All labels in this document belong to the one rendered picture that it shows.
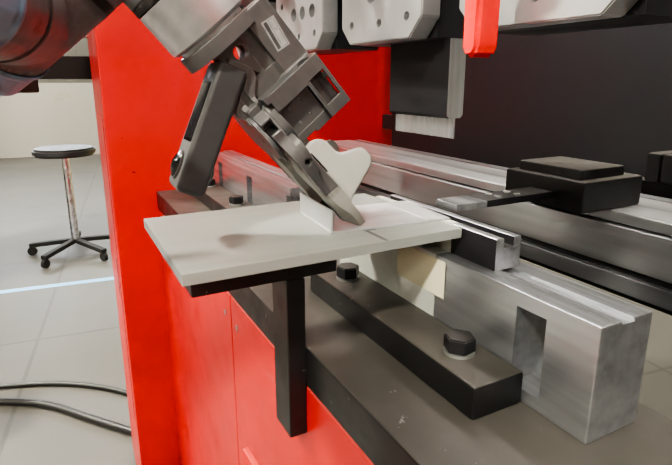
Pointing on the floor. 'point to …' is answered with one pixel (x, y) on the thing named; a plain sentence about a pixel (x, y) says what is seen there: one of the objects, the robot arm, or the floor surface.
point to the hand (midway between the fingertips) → (335, 213)
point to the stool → (67, 202)
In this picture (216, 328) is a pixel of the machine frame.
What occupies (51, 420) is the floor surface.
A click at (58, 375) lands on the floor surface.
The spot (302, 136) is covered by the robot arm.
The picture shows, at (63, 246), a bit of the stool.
